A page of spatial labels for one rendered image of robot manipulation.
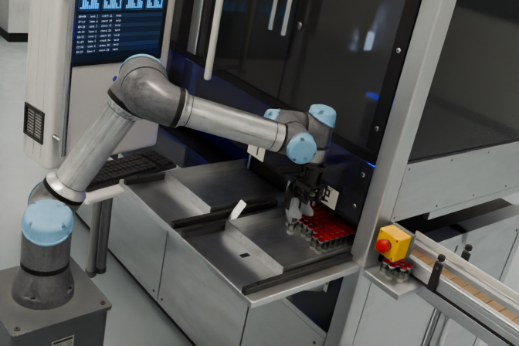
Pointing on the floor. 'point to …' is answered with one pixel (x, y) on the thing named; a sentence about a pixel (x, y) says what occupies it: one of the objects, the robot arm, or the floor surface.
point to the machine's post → (398, 138)
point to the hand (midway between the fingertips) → (292, 217)
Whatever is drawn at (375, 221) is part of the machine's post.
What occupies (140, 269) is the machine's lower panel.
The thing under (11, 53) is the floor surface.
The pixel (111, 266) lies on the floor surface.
